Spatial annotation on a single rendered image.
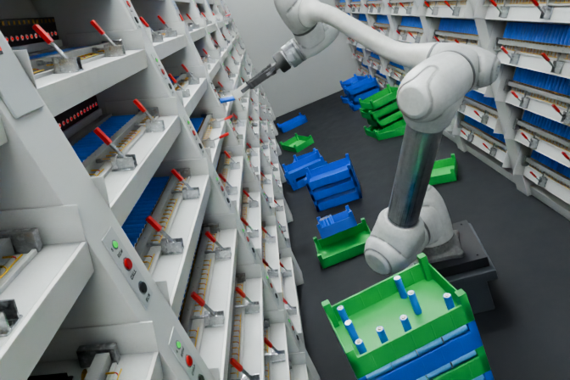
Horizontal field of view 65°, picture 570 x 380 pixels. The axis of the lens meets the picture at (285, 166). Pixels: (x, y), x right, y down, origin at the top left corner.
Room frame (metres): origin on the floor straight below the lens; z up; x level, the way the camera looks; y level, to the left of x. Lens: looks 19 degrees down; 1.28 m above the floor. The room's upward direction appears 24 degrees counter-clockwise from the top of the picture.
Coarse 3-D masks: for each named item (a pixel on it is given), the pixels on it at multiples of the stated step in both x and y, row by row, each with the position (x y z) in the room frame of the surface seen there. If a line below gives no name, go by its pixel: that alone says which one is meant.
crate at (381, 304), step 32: (416, 256) 0.99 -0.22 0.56; (384, 288) 0.99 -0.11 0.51; (416, 288) 0.97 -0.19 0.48; (448, 288) 0.89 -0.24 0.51; (352, 320) 0.96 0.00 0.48; (384, 320) 0.91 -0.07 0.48; (416, 320) 0.87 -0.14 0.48; (448, 320) 0.79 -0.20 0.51; (352, 352) 0.78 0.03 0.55; (384, 352) 0.78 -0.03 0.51
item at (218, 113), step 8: (200, 112) 1.93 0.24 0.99; (208, 112) 1.93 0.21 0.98; (216, 112) 1.93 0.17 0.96; (224, 112) 1.93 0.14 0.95; (224, 120) 1.87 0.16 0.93; (216, 128) 1.76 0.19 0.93; (224, 128) 1.83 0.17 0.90; (216, 136) 1.64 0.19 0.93; (216, 144) 1.53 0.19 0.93; (208, 152) 1.32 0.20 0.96; (216, 152) 1.47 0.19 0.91; (216, 160) 1.44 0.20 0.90
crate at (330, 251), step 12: (360, 228) 2.15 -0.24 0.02; (324, 240) 2.17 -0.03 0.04; (336, 240) 2.16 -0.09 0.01; (348, 240) 2.13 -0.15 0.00; (360, 240) 2.07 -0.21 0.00; (324, 252) 2.11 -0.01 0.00; (336, 252) 2.06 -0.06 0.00; (348, 252) 1.96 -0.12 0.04; (360, 252) 1.96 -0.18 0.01; (324, 264) 1.98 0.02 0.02
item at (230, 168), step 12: (228, 156) 1.77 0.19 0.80; (240, 156) 1.92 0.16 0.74; (216, 168) 1.76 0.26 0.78; (228, 168) 1.76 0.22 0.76; (240, 168) 1.76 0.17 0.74; (228, 180) 1.64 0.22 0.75; (240, 180) 1.63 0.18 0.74; (228, 192) 1.50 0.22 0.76; (240, 192) 1.53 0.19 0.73; (240, 204) 1.47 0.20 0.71
